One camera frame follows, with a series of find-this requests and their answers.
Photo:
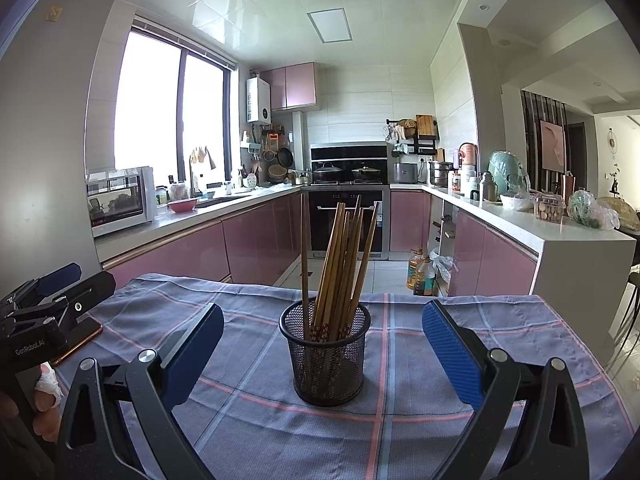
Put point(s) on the black integrated stove oven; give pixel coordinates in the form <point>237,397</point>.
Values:
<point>320,230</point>

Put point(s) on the woven straw item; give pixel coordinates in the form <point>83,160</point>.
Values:
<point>620,210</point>

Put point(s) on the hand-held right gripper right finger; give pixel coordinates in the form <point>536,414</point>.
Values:
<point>450,355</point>

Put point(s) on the square ceiling light panel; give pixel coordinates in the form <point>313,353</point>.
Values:
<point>330,25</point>

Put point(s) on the white bowl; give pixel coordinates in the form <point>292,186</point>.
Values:
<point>517,203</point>

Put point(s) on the pink kitchen base cabinets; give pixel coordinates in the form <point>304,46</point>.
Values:
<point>475,260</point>
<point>240,240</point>

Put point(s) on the wooden cutting board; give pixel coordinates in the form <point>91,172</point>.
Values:
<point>425,126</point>

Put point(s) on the white countertop oven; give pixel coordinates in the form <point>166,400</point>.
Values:
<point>142,195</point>

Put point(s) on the large yellow oil bottle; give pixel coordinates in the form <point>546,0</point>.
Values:
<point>416,272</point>

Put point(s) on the steel sink faucet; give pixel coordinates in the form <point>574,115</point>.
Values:
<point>191,175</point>

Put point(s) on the black mesh utensil holder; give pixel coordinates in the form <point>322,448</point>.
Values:
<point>325,370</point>

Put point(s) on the blue plaid tablecloth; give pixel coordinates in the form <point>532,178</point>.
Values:
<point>300,440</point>

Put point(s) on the silver countertop appliance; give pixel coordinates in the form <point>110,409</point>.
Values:
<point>405,173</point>

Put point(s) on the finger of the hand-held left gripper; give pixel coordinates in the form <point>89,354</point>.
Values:
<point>60,275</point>
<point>90,295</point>

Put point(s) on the dark smartphone copper edge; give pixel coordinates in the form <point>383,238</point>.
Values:
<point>80,342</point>

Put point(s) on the person's left hand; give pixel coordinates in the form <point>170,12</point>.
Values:
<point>47,407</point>

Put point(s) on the round wall clock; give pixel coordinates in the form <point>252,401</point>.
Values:
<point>614,141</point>

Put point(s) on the hanging beige cloth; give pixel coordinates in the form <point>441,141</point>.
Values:
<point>202,156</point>

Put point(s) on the steel vacuum flask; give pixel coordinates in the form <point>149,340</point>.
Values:
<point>487,189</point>

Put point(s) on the dark slatted room divider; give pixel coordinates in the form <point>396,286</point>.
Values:
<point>530,130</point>

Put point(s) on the small oil bottle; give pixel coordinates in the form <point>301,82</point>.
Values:
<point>429,282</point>

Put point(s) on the steel steamer pot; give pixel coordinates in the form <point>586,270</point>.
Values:
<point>440,175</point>

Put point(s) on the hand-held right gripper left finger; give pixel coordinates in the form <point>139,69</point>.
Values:
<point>195,355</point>

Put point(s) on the bunch of wooden chopsticks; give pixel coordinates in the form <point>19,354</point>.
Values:
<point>334,270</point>

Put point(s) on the framed wall picture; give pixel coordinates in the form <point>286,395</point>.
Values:
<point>552,145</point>

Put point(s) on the black wall rack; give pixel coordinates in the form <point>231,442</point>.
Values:
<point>425,146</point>

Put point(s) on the kitchen window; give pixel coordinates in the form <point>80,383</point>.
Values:
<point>145,110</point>

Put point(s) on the white wall water heater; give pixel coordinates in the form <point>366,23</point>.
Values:
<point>258,100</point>

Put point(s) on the black lidded wok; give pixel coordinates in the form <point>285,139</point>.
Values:
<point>367,174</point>
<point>327,174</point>

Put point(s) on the pink bowl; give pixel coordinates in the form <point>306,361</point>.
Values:
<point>182,206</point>

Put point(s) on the mint green air fryer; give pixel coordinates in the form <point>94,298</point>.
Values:
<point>506,172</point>

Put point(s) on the woven basket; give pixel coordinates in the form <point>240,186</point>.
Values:
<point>278,174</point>

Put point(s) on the clear plastic egg box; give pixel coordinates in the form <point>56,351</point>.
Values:
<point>548,210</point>

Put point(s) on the white plastic bag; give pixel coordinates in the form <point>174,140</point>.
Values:
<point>442,265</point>

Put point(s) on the white kitchen countertop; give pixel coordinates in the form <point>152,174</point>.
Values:
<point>520,232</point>

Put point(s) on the pink wall cabinet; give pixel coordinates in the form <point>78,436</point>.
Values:
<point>295,85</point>

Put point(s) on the hanging black frying pan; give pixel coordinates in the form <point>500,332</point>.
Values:
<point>285,157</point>

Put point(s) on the grey refrigerator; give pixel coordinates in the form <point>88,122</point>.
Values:
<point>55,160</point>

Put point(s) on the pink electric kettle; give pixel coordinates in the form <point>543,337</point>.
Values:
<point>468,156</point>

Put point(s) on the plastic bag of greens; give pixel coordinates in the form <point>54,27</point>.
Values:
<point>590,210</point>

